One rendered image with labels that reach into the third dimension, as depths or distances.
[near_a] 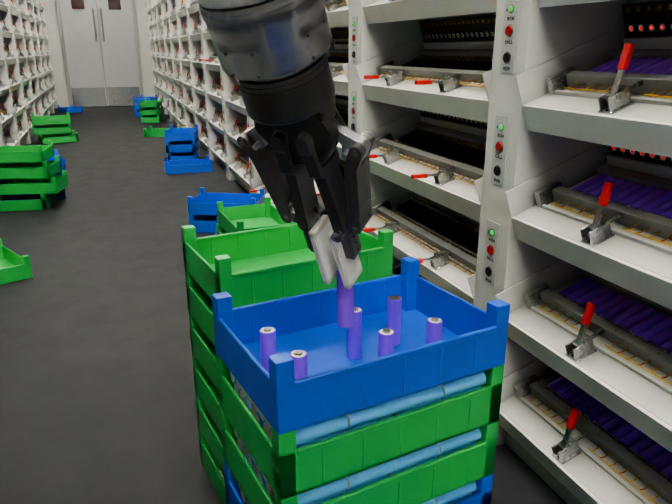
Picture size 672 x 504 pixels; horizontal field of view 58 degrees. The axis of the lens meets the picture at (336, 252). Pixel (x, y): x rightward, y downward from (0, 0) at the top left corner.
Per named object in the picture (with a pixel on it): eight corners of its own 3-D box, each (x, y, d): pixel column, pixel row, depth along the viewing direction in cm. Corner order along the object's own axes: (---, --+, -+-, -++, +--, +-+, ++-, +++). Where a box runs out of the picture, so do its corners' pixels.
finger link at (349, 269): (341, 216, 59) (348, 217, 58) (357, 269, 63) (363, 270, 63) (327, 236, 57) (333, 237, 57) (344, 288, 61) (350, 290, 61)
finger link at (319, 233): (314, 233, 58) (307, 232, 58) (329, 285, 62) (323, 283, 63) (329, 214, 60) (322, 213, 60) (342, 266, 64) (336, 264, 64)
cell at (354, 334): (351, 361, 74) (351, 312, 72) (344, 354, 75) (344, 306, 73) (364, 357, 74) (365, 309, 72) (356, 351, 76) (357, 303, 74)
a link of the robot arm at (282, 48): (274, 10, 39) (298, 94, 43) (340, -41, 44) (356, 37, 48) (172, 14, 43) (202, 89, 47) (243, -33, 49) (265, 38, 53)
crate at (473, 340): (278, 436, 60) (276, 364, 57) (215, 351, 77) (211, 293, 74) (505, 364, 74) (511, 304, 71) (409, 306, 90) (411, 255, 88)
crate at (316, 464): (281, 502, 63) (278, 436, 60) (219, 406, 79) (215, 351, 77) (500, 421, 76) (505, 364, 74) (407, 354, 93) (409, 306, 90)
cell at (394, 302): (384, 296, 76) (383, 342, 78) (392, 301, 75) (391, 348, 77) (396, 293, 77) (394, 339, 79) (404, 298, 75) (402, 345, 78)
